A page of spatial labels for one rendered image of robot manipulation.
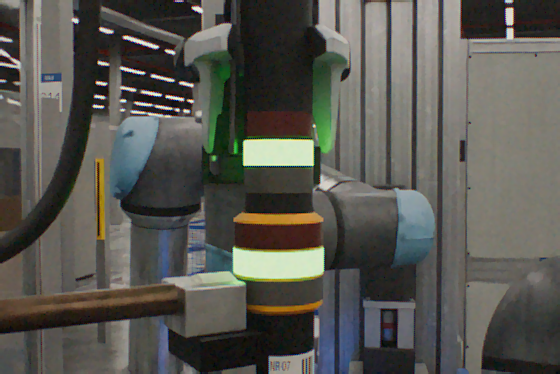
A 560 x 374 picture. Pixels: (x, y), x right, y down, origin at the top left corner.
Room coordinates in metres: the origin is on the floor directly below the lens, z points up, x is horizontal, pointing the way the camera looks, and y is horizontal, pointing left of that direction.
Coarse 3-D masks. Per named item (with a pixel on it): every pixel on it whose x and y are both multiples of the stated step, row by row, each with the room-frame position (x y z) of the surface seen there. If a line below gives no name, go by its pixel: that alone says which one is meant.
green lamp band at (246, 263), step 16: (240, 256) 0.31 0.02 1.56; (256, 256) 0.31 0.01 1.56; (272, 256) 0.30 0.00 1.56; (288, 256) 0.30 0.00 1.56; (304, 256) 0.31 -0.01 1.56; (320, 256) 0.32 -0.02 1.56; (240, 272) 0.31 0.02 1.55; (256, 272) 0.31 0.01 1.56; (272, 272) 0.30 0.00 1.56; (288, 272) 0.30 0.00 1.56; (304, 272) 0.31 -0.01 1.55; (320, 272) 0.32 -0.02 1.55
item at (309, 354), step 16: (256, 320) 0.31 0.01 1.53; (272, 320) 0.31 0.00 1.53; (288, 320) 0.31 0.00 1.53; (304, 320) 0.31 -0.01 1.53; (272, 336) 0.31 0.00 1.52; (288, 336) 0.31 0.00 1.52; (304, 336) 0.31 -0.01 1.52; (272, 352) 0.31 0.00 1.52; (288, 352) 0.31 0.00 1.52; (304, 352) 0.31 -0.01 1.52; (256, 368) 0.31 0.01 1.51; (272, 368) 0.31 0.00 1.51; (288, 368) 0.31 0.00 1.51; (304, 368) 0.31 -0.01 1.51
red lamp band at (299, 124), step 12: (252, 120) 0.31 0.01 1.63; (264, 120) 0.31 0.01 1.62; (276, 120) 0.31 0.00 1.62; (288, 120) 0.31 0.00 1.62; (300, 120) 0.31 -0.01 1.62; (312, 120) 0.32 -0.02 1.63; (252, 132) 0.31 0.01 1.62; (264, 132) 0.31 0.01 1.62; (276, 132) 0.31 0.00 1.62; (288, 132) 0.31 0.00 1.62; (300, 132) 0.31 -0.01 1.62; (312, 132) 0.32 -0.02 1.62
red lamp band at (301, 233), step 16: (240, 224) 0.31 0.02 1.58; (256, 224) 0.31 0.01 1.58; (272, 224) 0.30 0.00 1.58; (288, 224) 0.30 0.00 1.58; (304, 224) 0.31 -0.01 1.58; (320, 224) 0.32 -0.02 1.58; (240, 240) 0.31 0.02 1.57; (256, 240) 0.31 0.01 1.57; (272, 240) 0.30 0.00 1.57; (288, 240) 0.30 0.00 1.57; (304, 240) 0.31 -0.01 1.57; (320, 240) 0.32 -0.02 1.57
